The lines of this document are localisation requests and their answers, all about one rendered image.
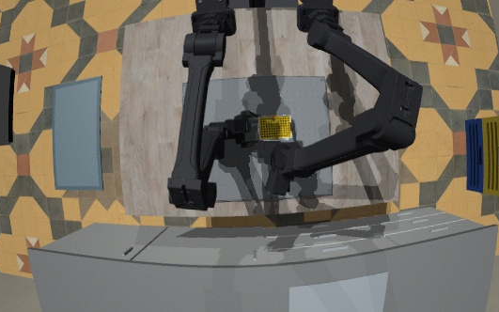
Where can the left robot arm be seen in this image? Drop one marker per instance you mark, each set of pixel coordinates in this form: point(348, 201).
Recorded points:
point(388, 126)

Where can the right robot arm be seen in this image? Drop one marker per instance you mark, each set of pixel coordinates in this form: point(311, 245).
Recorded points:
point(202, 51)

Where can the yellow perforated plate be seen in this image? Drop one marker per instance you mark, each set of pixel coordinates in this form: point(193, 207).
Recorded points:
point(271, 127)

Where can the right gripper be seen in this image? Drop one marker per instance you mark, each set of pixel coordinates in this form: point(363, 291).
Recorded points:
point(242, 141)

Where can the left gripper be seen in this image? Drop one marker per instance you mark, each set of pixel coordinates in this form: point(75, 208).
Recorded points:
point(266, 148)

